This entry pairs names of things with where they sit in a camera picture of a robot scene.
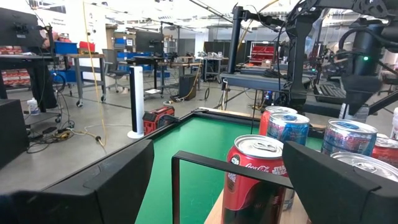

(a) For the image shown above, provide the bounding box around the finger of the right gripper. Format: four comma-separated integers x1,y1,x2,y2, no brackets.
341,76,382,116

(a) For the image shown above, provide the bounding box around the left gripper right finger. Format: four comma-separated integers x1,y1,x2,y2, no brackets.
282,140,398,224

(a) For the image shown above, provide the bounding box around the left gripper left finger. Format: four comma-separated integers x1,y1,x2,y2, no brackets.
0,139,155,224

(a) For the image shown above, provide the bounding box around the blue silver Red Bull can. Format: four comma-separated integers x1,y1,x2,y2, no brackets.
321,118,379,157
266,112,311,147

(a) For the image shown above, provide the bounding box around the red Coca-Cola can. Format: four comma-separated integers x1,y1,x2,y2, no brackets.
371,133,398,167

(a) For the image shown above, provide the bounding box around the red Fanta can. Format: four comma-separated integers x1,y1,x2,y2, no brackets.
259,105,299,137

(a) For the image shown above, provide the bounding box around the backlit black keyboard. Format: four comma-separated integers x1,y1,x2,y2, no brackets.
313,83,348,100

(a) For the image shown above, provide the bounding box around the black floor power strip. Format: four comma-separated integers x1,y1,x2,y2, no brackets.
42,124,75,141

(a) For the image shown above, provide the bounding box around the black box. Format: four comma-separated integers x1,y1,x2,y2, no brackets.
0,98,30,169

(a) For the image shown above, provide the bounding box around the white plastic bottle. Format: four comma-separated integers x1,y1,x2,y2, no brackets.
27,97,40,116

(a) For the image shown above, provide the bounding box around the red tool chest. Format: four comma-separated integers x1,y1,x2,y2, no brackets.
249,44,277,65

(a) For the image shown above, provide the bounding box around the grey desk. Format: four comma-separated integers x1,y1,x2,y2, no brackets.
220,72,312,93

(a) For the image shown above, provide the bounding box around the red and black toolbox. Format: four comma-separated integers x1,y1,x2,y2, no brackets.
142,105,175,136

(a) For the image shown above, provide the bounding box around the white tower fan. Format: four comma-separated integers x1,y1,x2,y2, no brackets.
127,65,146,140

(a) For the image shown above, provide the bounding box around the green table mat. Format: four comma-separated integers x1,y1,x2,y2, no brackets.
135,116,324,224

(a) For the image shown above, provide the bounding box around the grey office chair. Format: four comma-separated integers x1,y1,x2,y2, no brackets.
102,49,131,94

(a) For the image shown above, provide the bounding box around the grey rolling table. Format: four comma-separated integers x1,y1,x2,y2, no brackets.
63,53,107,108

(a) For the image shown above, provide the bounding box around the blue storage bin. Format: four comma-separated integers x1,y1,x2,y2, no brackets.
54,41,78,55

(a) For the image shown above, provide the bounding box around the red storage bin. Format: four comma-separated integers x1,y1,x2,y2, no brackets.
79,40,96,52

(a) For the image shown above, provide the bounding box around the black computer tower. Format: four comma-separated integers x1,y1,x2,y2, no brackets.
178,74,198,101

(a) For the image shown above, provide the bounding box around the black monitor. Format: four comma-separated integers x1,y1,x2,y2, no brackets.
136,30,165,54
0,7,44,47

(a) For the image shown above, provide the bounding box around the wooden shelf with black frame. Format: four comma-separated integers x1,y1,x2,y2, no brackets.
170,151,312,224

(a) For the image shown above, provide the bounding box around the yellow hanging cable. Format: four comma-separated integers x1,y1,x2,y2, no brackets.
81,0,108,147

